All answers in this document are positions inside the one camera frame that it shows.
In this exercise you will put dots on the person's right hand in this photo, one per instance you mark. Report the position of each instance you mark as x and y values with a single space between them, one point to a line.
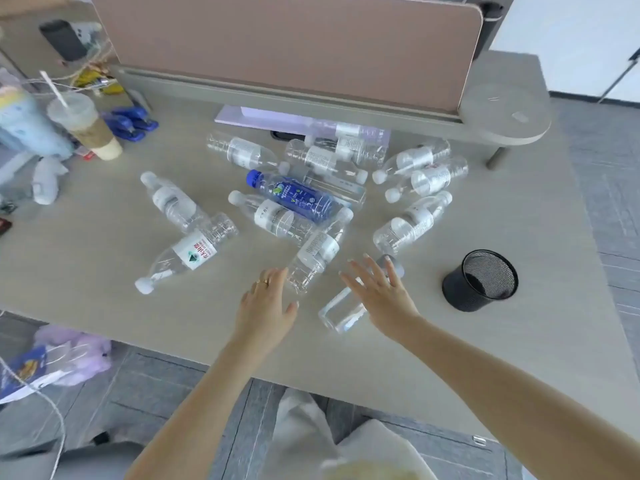
387 304

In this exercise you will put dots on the person's left hand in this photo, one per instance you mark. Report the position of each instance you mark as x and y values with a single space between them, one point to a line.
262 314

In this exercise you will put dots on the person's left thumb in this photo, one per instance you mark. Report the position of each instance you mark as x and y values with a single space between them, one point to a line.
291 310

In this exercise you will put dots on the person's right middle finger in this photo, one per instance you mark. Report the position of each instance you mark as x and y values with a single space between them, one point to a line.
376 268

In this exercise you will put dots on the person's right thumb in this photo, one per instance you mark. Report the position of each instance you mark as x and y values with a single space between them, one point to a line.
351 283

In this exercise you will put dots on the person's right forearm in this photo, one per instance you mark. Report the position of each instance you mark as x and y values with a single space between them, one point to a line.
510 394

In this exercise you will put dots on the person's left forearm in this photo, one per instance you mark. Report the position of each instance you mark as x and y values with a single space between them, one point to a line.
210 409

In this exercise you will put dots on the pile of clear water bottles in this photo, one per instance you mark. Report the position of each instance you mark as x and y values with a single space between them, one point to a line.
320 247

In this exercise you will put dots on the black mesh pen cup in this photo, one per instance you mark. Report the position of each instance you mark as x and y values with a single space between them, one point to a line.
475 289

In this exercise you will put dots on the blue plastic bottle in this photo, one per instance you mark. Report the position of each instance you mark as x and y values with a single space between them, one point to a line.
295 195

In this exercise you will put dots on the person's white trousers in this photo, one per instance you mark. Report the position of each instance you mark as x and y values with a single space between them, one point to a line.
320 439

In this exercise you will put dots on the pale purple flat box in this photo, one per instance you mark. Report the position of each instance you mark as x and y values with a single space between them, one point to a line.
280 119

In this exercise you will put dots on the grey round desk shelf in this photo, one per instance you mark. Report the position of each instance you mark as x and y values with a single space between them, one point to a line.
505 112

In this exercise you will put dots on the pink desk divider panel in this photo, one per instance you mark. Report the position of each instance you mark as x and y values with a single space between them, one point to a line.
295 44

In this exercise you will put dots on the blue stapler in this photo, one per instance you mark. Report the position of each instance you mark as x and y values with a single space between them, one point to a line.
131 122

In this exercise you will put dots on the plastic drink cup with straw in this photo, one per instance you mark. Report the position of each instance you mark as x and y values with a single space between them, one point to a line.
87 127

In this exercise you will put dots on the blue and white plastic bag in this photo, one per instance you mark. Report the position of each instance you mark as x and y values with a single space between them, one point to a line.
22 377

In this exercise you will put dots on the yellow snack wrapper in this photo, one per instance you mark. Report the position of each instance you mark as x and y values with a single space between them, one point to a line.
92 80

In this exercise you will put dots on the black phone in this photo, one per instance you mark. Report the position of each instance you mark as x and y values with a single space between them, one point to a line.
62 39

